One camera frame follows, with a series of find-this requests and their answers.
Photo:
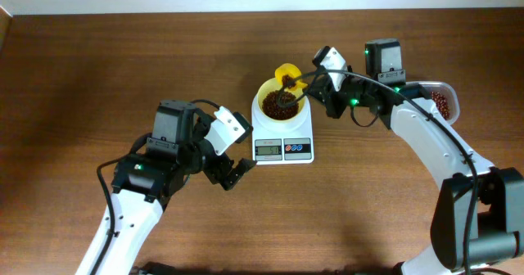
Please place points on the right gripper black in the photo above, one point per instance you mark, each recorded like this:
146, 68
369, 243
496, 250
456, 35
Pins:
322, 90

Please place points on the red beans in container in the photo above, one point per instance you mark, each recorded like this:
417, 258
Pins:
441, 104

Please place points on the red beans in scoop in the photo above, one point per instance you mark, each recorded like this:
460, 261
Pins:
288, 81

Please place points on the clear plastic container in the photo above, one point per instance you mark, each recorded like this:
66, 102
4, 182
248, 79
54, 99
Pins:
450, 95

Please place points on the red beans in bowl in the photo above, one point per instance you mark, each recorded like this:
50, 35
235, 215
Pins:
273, 110

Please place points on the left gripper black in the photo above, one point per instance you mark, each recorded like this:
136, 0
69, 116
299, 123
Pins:
233, 172

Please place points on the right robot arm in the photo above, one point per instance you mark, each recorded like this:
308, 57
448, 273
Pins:
478, 220

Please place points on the white digital kitchen scale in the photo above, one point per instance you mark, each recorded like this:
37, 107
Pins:
282, 142

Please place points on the yellow plastic bowl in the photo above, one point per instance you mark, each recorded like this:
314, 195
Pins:
272, 85

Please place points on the yellow measuring scoop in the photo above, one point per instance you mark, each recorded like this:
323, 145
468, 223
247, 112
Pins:
293, 71

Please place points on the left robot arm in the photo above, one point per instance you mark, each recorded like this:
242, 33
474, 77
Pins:
136, 198

